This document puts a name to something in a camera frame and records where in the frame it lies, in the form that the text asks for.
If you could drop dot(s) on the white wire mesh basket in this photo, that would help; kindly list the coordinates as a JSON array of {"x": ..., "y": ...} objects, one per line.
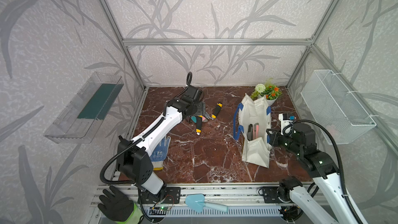
[{"x": 335, "y": 107}]

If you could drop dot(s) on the light blue trowel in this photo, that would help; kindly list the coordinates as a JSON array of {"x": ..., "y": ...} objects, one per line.
[{"x": 197, "y": 203}]

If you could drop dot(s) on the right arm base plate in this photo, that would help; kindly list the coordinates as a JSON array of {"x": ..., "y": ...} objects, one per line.
[{"x": 269, "y": 195}]

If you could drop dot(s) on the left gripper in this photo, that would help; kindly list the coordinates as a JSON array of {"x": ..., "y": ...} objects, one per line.
[{"x": 201, "y": 109}]

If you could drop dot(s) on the clear plastic wall bin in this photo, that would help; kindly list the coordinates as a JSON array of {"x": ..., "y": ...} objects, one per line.
[{"x": 79, "y": 122}]

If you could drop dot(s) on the black and green glove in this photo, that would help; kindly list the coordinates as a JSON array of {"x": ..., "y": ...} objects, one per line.
[{"x": 117, "y": 207}]

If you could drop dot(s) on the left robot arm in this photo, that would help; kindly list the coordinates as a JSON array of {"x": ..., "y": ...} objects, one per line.
[{"x": 133, "y": 156}]

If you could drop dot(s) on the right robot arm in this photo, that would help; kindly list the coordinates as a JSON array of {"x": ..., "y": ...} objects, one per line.
[{"x": 326, "y": 200}]

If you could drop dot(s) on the white power adapter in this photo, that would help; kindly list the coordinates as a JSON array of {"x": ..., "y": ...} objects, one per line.
[{"x": 285, "y": 119}]

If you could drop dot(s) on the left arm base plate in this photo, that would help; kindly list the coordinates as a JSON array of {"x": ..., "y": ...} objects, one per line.
[{"x": 167, "y": 195}]

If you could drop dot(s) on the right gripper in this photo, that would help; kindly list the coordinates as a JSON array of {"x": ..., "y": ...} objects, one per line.
[{"x": 273, "y": 138}]

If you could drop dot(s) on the potted artificial flower plant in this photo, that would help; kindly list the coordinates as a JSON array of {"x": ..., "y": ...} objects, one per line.
[{"x": 267, "y": 90}]

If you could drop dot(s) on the white Doraemon tote pouch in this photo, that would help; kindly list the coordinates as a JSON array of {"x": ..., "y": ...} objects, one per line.
[{"x": 251, "y": 119}]

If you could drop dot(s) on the orange art knife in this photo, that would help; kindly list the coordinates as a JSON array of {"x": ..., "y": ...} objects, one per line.
[{"x": 216, "y": 110}]

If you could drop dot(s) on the blue dotted work glove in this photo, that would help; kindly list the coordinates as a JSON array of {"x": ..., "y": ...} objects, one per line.
[{"x": 160, "y": 153}]

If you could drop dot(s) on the black yellow art knife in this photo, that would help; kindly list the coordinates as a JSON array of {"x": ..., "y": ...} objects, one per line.
[{"x": 199, "y": 126}]

